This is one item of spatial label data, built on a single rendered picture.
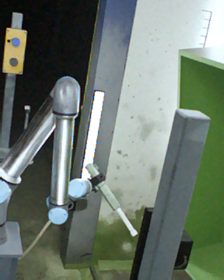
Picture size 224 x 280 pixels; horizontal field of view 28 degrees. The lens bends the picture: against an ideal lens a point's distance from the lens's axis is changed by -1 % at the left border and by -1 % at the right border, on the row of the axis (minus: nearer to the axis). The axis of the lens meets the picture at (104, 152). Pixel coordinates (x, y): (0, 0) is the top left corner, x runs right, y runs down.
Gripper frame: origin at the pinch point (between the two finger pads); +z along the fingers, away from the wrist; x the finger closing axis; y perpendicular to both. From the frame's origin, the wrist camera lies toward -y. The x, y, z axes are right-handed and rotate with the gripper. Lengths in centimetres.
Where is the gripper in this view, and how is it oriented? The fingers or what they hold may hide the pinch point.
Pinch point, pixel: (96, 184)
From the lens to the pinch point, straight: 260.0
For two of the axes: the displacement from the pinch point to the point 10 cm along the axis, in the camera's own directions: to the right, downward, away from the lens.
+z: 2.0, 0.5, 9.8
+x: 5.5, 8.2, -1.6
